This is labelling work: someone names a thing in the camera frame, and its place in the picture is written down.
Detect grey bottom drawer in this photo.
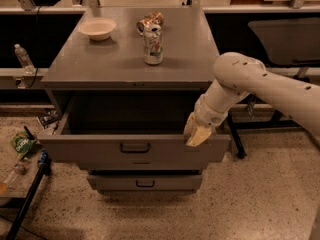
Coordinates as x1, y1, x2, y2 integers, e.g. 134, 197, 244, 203
87, 175, 202, 191

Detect upright white soda can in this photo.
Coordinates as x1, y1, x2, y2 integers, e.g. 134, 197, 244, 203
143, 24, 163, 65

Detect grey drawer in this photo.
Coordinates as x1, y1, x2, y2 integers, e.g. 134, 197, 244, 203
87, 175, 202, 191
38, 112, 231, 171

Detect grey top drawer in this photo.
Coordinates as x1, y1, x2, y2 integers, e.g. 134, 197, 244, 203
38, 112, 231, 171

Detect grey chair seat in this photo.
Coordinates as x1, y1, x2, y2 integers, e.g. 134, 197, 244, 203
248, 17, 320, 66

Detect plastic bottle on floor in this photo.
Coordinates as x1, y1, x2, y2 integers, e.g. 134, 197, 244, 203
0, 162, 27, 194

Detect green snack bag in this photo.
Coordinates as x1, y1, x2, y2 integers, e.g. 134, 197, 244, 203
10, 131, 36, 159

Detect grey metal drawer cabinet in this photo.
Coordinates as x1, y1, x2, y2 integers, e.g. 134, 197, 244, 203
39, 6, 221, 194

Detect white paper bowl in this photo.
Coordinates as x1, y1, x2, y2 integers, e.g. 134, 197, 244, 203
79, 18, 116, 41

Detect black table leg frame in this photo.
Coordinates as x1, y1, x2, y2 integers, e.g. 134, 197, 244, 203
225, 67, 311, 159

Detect snack wrappers on floor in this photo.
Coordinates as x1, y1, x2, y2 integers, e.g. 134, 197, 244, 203
37, 108, 60, 135

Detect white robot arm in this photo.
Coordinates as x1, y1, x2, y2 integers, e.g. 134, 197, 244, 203
177, 53, 319, 240

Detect lying orange soda can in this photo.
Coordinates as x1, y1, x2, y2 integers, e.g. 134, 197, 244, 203
136, 11, 164, 35

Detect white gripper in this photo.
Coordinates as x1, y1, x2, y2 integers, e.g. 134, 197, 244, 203
183, 94, 230, 147

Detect clear plastic water bottle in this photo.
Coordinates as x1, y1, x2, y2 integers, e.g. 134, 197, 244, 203
14, 44, 36, 75

